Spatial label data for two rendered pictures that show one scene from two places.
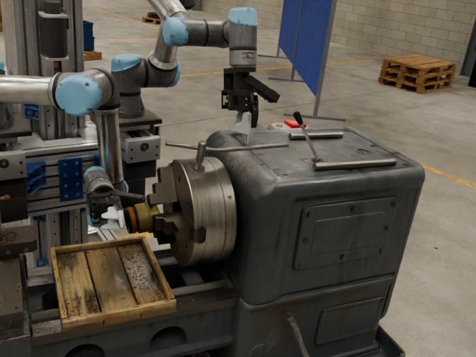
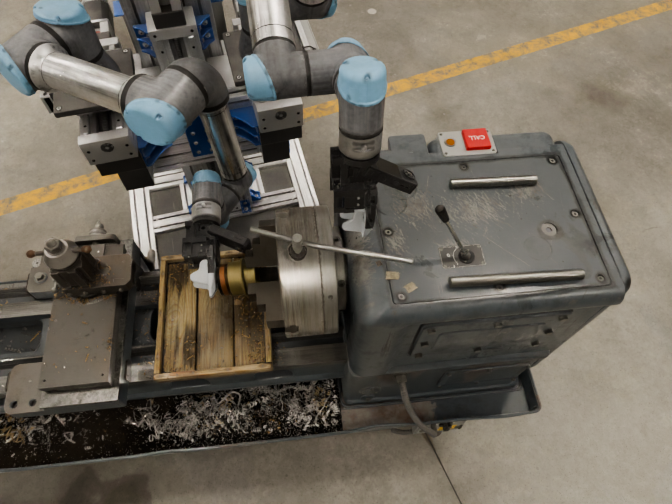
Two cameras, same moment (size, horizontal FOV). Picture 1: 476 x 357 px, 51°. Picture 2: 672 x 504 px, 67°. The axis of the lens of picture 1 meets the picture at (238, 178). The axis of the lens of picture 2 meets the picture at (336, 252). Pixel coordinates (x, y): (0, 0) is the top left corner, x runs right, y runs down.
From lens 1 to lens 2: 0.90 m
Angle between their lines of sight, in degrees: 38
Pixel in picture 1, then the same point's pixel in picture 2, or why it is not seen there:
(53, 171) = not seen: hidden behind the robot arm
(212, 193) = (307, 293)
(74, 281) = (178, 311)
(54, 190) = (183, 147)
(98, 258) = not seen: hidden behind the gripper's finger
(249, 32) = (366, 115)
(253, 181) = (360, 292)
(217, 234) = (314, 329)
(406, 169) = (595, 291)
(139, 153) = (275, 122)
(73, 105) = (148, 135)
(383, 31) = not seen: outside the picture
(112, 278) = (217, 311)
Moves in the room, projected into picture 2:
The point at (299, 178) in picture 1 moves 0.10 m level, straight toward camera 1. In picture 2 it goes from (418, 305) to (398, 347)
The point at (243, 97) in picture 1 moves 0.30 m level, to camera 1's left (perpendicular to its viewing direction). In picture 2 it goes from (353, 196) to (205, 150)
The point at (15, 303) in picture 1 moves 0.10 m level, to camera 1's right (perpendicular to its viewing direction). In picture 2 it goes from (103, 368) to (139, 382)
